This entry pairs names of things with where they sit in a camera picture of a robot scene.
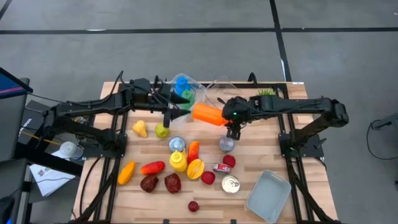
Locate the small green potted plant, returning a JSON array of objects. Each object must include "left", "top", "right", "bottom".
[{"left": 256, "top": 88, "right": 277, "bottom": 97}]

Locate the yellow plastic squeeze bottle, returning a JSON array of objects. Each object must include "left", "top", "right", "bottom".
[{"left": 169, "top": 150, "right": 188, "bottom": 174}]

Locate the blue plastic squeeze bottle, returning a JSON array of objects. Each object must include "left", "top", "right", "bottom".
[{"left": 174, "top": 76, "right": 191, "bottom": 96}]

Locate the red apple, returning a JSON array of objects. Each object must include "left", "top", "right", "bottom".
[
  {"left": 222, "top": 154, "right": 236, "bottom": 169},
  {"left": 201, "top": 170, "right": 216, "bottom": 185}
]

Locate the black case with white lettering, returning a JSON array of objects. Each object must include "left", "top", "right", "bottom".
[{"left": 18, "top": 100, "right": 52, "bottom": 146}]

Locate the yellow orange mango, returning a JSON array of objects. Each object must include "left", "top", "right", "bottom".
[{"left": 118, "top": 161, "right": 137, "bottom": 186}]

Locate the silver tin can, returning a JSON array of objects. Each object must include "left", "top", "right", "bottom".
[
  {"left": 169, "top": 136, "right": 187, "bottom": 153},
  {"left": 218, "top": 136, "right": 236, "bottom": 153}
]

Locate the green apple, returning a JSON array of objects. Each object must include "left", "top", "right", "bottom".
[{"left": 154, "top": 123, "right": 170, "bottom": 139}]

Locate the red speckled pomegranate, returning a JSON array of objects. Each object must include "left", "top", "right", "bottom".
[{"left": 164, "top": 172, "right": 182, "bottom": 195}]

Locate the grey rectangular tray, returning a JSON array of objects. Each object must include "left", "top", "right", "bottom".
[{"left": 246, "top": 169, "right": 292, "bottom": 224}]

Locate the thin yellow rod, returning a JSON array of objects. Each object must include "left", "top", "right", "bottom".
[{"left": 19, "top": 129, "right": 62, "bottom": 146}]

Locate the clear plastic bin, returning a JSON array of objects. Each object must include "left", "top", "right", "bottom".
[
  {"left": 155, "top": 73, "right": 208, "bottom": 125},
  {"left": 203, "top": 75, "right": 257, "bottom": 127}
]

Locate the can with barcode label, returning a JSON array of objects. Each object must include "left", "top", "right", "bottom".
[{"left": 221, "top": 174, "right": 241, "bottom": 195}]

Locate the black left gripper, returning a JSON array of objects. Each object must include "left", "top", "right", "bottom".
[{"left": 147, "top": 90, "right": 192, "bottom": 129}]

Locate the orange plastic squeeze bottle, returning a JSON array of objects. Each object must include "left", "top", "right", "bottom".
[{"left": 191, "top": 102, "right": 229, "bottom": 127}]

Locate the yellow starfruit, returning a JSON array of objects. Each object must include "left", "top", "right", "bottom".
[{"left": 186, "top": 158, "right": 205, "bottom": 180}]

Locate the green plastic squeeze bottle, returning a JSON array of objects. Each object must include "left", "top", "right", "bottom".
[{"left": 180, "top": 89, "right": 196, "bottom": 110}]

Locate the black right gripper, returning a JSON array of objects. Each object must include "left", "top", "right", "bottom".
[{"left": 216, "top": 95, "right": 252, "bottom": 141}]

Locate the small red labelled can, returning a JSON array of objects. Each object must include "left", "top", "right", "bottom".
[{"left": 212, "top": 162, "right": 232, "bottom": 174}]

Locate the white paper sheet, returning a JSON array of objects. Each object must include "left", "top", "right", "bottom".
[{"left": 29, "top": 151, "right": 77, "bottom": 197}]

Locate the yellow pear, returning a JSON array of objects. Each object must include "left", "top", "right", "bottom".
[{"left": 132, "top": 119, "right": 149, "bottom": 138}]

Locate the monitor with blue screen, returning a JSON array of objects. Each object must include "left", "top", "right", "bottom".
[{"left": 0, "top": 67, "right": 34, "bottom": 100}]

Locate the black floor cable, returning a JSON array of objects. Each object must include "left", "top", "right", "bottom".
[{"left": 366, "top": 118, "right": 398, "bottom": 161}]

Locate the black aluminium table frame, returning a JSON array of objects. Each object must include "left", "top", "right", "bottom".
[{"left": 73, "top": 72, "right": 343, "bottom": 224}]

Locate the black hanging cable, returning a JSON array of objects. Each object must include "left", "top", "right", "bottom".
[{"left": 79, "top": 157, "right": 102, "bottom": 217}]

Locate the red orange mango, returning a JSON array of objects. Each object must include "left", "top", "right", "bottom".
[
  {"left": 187, "top": 140, "right": 200, "bottom": 165},
  {"left": 140, "top": 161, "right": 166, "bottom": 176}
]

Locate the grey cabinet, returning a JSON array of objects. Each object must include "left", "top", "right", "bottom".
[{"left": 0, "top": 77, "right": 31, "bottom": 162}]

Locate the dark red wrinkled fruit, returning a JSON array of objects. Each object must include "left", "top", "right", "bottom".
[{"left": 139, "top": 175, "right": 159, "bottom": 194}]

